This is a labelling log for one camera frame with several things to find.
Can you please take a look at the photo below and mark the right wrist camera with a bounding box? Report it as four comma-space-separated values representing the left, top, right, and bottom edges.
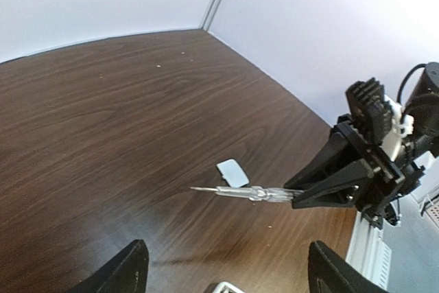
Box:
344, 78, 415, 162

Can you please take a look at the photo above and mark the white battery cover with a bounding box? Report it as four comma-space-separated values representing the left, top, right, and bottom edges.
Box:
216, 159, 250, 188

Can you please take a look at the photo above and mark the clear handle screwdriver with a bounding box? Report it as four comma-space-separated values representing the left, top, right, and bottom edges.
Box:
190, 186, 303, 203

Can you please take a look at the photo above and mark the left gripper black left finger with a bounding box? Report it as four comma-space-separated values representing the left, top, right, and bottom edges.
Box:
67, 239, 148, 293

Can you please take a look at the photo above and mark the white red remote control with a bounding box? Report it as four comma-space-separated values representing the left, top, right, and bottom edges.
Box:
204, 281, 244, 293

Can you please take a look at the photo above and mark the front aluminium rail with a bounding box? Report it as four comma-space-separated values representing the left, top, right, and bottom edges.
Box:
345, 154, 439, 289

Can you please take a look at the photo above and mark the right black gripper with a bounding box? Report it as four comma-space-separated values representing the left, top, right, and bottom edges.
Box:
283, 121, 425, 228

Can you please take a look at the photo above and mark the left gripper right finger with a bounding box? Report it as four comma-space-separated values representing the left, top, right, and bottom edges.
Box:
308, 241, 385, 293

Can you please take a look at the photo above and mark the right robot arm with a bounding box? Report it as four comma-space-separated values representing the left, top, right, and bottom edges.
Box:
285, 62, 438, 228

